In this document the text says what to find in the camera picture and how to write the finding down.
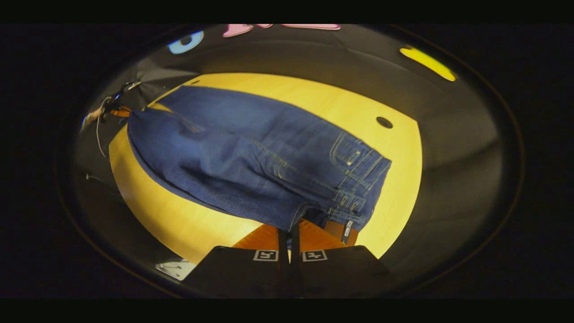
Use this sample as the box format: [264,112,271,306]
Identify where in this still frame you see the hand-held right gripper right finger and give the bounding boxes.
[291,219,391,299]

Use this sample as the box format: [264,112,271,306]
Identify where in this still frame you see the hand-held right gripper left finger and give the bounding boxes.
[183,223,290,299]

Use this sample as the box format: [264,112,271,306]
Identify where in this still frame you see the blue denim jeans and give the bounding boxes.
[126,85,392,245]

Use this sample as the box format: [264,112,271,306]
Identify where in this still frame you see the black backdrop cloth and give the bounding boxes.
[67,25,521,288]

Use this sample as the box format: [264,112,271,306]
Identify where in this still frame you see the white cable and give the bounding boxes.
[95,96,113,159]

